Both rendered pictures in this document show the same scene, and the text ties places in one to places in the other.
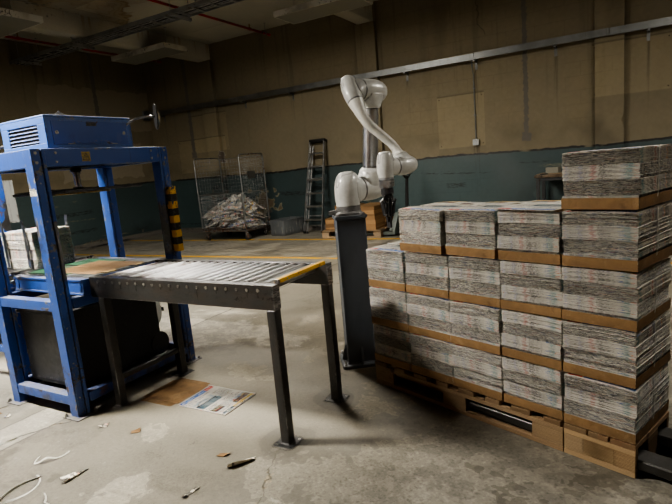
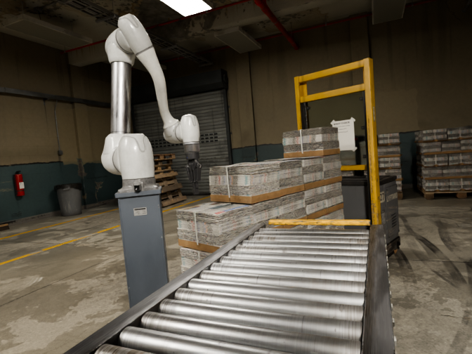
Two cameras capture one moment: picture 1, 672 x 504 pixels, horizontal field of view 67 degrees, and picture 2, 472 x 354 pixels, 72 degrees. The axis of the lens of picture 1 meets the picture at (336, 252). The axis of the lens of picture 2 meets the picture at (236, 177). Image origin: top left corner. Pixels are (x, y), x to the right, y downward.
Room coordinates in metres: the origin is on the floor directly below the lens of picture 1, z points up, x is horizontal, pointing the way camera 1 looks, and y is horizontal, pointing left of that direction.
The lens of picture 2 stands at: (3.02, 1.53, 1.13)
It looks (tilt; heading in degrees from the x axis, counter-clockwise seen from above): 4 degrees down; 264
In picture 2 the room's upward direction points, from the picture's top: 5 degrees counter-clockwise
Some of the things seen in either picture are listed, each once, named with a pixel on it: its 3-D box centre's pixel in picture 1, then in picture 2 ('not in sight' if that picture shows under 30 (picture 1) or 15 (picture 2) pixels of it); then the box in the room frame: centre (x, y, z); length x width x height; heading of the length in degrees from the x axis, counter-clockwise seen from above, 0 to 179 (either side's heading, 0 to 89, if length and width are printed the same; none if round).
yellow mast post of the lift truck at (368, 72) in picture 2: not in sight; (371, 161); (1.51, -1.17, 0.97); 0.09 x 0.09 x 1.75; 40
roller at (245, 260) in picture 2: (232, 274); (288, 267); (2.77, 0.58, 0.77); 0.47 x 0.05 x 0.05; 150
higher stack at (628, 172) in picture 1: (617, 304); (315, 204); (2.06, -1.15, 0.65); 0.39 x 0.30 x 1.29; 130
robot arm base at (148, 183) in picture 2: (345, 210); (138, 184); (3.31, -0.09, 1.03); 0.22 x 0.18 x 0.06; 95
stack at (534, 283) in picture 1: (472, 325); (264, 254); (2.61, -0.69, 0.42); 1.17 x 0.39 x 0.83; 40
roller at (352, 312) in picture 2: (197, 273); (260, 307); (2.90, 0.81, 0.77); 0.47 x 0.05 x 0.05; 150
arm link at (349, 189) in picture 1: (348, 188); (135, 155); (3.32, -0.11, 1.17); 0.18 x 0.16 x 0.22; 125
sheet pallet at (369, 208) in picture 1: (359, 219); not in sight; (9.52, -0.49, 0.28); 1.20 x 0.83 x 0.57; 60
